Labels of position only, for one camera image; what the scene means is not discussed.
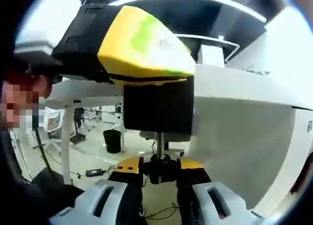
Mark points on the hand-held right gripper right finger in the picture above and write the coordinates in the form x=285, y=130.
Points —
x=227, y=205

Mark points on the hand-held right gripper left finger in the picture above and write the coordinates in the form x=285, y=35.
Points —
x=88, y=205

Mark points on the black case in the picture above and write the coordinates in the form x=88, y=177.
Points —
x=156, y=107

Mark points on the white desk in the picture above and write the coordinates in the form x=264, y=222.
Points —
x=244, y=88

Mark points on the person's left hand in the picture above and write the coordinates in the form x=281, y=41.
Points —
x=45, y=88

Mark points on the black power adapter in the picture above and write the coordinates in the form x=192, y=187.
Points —
x=94, y=172

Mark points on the white square column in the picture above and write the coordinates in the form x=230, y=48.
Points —
x=210, y=56

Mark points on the black trash bin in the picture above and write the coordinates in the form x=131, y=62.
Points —
x=112, y=141

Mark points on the person's dark clothing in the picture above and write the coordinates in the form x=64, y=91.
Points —
x=22, y=161

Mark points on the white office chair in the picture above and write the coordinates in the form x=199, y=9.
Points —
x=52, y=127

